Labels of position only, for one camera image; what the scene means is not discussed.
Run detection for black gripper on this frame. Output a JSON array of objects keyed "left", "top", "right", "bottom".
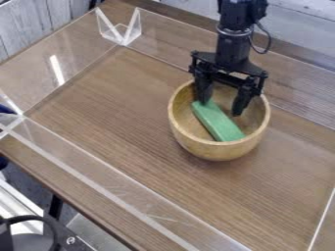
[{"left": 188, "top": 50, "right": 268, "bottom": 117}]

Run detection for green rectangular block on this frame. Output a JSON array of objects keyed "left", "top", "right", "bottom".
[{"left": 191, "top": 100, "right": 244, "bottom": 142}]

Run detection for brown wooden bowl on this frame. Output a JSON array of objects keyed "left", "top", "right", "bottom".
[{"left": 167, "top": 80, "right": 271, "bottom": 161}]

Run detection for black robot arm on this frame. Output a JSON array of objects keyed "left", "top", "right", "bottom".
[{"left": 188, "top": 0, "right": 272, "bottom": 117}]

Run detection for black table leg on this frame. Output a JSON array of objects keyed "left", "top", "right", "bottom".
[{"left": 48, "top": 195, "right": 64, "bottom": 220}]

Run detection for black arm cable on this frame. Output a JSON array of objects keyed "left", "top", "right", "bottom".
[{"left": 247, "top": 21, "right": 272, "bottom": 55}]

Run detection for clear acrylic corner bracket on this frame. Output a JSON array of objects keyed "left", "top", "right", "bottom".
[{"left": 95, "top": 8, "right": 141, "bottom": 46}]

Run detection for clear acrylic tray wall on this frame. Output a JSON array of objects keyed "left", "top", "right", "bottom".
[{"left": 0, "top": 91, "right": 251, "bottom": 251}]

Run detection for grey metal base plate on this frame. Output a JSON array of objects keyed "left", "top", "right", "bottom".
[{"left": 49, "top": 219, "right": 97, "bottom": 251}]

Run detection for black cable loop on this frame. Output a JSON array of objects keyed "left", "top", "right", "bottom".
[{"left": 0, "top": 214, "right": 61, "bottom": 251}]

